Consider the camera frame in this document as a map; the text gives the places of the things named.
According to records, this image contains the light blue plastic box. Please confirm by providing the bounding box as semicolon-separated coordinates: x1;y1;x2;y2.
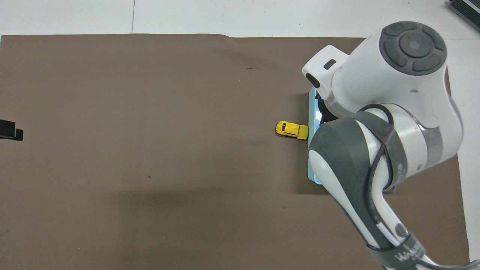
307;88;331;185

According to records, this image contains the black cable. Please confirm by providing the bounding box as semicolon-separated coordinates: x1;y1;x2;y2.
359;104;480;270

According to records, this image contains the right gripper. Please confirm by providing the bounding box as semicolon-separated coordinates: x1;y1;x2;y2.
315;94;339;125

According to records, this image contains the black stand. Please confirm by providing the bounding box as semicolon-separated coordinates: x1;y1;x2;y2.
448;0;480;24

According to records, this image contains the yellow toy beetle car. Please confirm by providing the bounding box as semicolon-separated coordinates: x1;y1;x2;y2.
276;121;309;141

